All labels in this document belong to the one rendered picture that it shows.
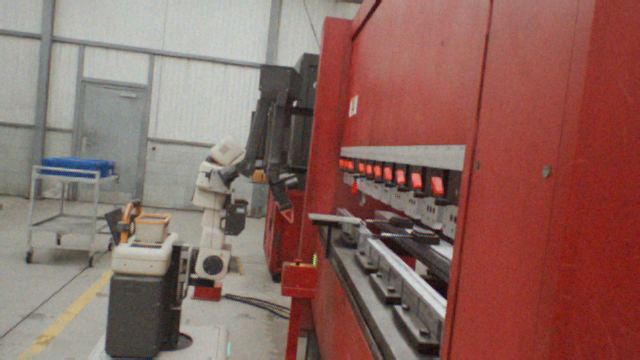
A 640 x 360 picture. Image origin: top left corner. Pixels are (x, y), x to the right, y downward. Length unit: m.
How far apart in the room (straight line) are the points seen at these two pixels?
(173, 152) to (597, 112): 9.57
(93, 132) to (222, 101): 2.36
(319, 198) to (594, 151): 3.27
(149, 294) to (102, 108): 7.71
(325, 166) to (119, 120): 6.79
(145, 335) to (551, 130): 2.34
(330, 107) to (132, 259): 1.80
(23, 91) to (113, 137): 1.69
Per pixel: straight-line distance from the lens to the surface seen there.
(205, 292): 4.56
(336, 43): 3.73
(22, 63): 10.60
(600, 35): 0.46
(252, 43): 9.98
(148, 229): 2.68
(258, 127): 2.48
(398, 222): 2.82
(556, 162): 0.48
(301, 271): 2.44
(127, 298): 2.60
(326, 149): 3.65
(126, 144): 9.98
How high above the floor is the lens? 1.35
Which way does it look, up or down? 3 degrees down
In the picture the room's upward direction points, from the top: 6 degrees clockwise
